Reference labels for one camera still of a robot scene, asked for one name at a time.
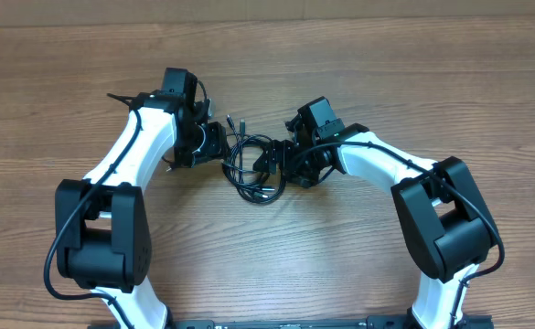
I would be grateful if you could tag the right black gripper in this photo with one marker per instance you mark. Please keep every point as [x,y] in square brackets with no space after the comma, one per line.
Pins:
[284,149]

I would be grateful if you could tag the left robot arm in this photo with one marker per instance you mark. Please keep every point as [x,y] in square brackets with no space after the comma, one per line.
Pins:
[103,248]

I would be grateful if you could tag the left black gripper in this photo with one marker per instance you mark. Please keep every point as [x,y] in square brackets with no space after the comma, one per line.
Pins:
[218,145]

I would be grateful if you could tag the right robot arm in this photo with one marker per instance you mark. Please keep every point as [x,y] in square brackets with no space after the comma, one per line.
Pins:
[446,225]

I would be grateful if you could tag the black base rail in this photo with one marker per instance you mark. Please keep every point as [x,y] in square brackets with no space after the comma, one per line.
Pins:
[290,324]

